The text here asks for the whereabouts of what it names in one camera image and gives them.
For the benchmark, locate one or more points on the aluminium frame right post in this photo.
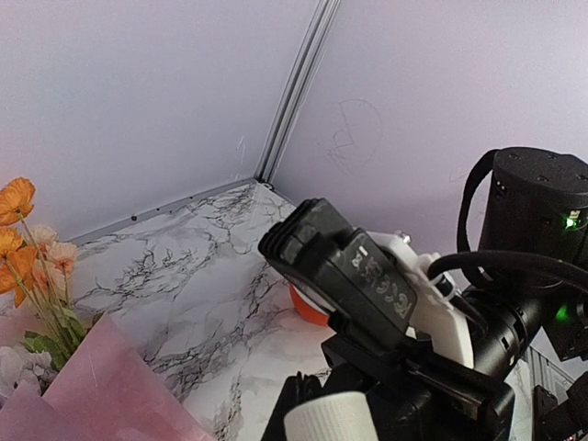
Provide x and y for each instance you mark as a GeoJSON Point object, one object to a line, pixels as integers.
{"type": "Point", "coordinates": [303, 71]}

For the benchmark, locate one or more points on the orange flower stem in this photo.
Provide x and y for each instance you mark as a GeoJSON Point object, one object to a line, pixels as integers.
{"type": "Point", "coordinates": [17, 259]}

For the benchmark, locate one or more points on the cream ribbon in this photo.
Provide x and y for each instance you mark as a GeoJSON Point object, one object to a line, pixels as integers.
{"type": "Point", "coordinates": [343, 416]}

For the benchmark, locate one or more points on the pink wrapping paper sheet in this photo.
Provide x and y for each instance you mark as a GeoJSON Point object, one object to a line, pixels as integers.
{"type": "Point", "coordinates": [104, 392]}

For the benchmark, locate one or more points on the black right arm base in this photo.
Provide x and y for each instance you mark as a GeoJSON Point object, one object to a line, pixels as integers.
{"type": "Point", "coordinates": [560, 421]}

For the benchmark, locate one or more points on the orange bowl white inside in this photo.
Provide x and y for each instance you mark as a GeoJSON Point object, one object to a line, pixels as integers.
{"type": "Point", "coordinates": [307, 312]}

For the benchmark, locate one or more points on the white flower bunch green leaves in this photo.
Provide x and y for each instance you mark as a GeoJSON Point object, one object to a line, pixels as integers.
{"type": "Point", "coordinates": [31, 358]}

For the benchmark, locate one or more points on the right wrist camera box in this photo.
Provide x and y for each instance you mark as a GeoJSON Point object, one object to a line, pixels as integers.
{"type": "Point", "coordinates": [324, 255]}

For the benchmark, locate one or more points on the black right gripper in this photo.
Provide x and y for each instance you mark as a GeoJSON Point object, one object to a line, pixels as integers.
{"type": "Point", "coordinates": [413, 393]}

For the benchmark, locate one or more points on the peach flower long green stem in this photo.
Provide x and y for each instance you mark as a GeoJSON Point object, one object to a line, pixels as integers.
{"type": "Point", "coordinates": [52, 271]}

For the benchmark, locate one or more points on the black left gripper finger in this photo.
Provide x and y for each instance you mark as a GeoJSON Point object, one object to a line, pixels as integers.
{"type": "Point", "coordinates": [296, 390]}

